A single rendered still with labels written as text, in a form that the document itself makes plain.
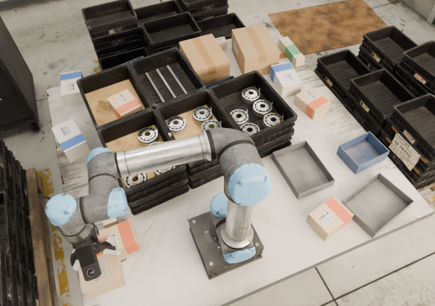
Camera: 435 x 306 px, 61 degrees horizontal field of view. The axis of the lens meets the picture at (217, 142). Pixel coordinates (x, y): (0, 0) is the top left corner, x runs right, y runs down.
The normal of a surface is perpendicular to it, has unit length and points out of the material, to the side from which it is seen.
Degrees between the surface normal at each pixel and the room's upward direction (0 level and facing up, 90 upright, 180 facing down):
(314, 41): 0
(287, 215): 0
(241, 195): 80
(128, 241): 0
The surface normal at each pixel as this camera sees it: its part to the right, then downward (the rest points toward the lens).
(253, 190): 0.27, 0.64
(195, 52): -0.02, -0.62
